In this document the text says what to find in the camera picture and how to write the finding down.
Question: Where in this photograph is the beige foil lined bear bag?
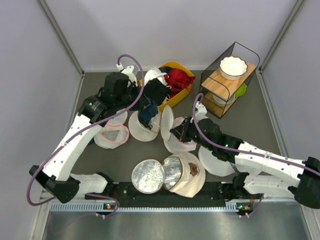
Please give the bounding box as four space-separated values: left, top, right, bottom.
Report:
131 152 206 198

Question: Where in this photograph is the black bra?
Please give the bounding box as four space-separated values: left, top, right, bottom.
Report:
143 78 172 106

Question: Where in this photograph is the white bra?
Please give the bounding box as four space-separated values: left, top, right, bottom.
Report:
144 67 168 86

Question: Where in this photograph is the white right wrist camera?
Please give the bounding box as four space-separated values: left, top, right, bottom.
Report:
193 101 208 122

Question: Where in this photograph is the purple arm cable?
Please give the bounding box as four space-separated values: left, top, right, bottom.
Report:
191 92 320 217
26 54 145 213

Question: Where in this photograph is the beige mesh bag with glasses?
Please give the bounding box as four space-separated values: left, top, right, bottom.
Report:
128 105 174 142

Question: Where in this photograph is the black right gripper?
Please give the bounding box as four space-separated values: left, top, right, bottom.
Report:
170 116 214 151

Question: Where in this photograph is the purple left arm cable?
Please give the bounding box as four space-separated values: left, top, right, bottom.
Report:
26 54 145 213

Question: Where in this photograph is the black wire shelf rack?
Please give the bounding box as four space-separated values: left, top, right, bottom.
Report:
199 41 260 118

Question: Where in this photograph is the pink trimmed bag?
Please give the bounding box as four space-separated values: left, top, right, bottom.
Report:
93 111 130 149
160 117 197 154

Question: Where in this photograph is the pink trimmed bag left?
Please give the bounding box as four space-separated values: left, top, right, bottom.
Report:
93 111 130 149

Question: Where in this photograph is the red bra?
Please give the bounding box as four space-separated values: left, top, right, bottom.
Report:
164 68 196 97

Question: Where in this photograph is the dark blue bra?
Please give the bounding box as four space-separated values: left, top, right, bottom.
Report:
137 103 159 130

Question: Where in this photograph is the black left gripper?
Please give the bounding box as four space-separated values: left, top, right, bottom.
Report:
115 81 151 111

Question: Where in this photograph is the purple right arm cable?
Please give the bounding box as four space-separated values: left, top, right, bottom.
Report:
191 92 320 217

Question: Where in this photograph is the yellow plastic basket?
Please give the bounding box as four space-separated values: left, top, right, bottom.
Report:
140 61 194 111

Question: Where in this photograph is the grey trimmed white mesh bag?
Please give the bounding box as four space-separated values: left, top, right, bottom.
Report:
198 146 236 177

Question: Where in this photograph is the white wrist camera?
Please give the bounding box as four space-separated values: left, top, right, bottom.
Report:
116 63 138 83
193 101 208 122

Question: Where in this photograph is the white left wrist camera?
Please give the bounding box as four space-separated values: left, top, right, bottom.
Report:
116 63 138 83

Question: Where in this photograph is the pink trimmed bag centre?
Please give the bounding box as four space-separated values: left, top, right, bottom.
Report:
160 117 197 154

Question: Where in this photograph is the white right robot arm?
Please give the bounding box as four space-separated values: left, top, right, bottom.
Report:
170 117 320 209

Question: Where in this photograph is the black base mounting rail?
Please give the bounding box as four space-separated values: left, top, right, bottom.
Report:
84 180 262 208

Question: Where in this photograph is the white scalloped bowl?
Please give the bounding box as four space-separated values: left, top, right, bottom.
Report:
219 56 248 81

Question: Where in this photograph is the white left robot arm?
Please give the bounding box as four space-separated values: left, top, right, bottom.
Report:
29 71 151 204

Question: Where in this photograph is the green plastic bowl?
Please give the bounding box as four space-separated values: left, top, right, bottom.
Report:
234 83 247 98

